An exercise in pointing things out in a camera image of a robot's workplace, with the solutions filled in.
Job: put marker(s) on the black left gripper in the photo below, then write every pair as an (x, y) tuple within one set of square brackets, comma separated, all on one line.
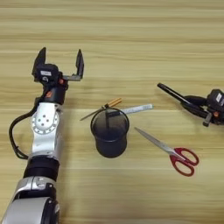
[(55, 93)]

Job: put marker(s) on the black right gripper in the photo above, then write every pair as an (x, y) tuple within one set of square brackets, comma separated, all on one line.
[(217, 112)]

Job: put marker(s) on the black pen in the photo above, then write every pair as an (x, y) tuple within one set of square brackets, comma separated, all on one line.
[(172, 92)]

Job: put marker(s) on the white marker with black cap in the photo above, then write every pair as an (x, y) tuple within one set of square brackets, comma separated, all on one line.
[(140, 108)]

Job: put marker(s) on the black mesh pen cup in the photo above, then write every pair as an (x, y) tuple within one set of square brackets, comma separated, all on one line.
[(110, 145)]

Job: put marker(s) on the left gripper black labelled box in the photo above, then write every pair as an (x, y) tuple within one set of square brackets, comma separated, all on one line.
[(46, 73)]

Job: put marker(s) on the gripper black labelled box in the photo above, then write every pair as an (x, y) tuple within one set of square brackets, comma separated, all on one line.
[(46, 73), (217, 97)]

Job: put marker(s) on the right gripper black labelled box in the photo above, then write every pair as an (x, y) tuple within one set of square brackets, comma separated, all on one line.
[(217, 97)]

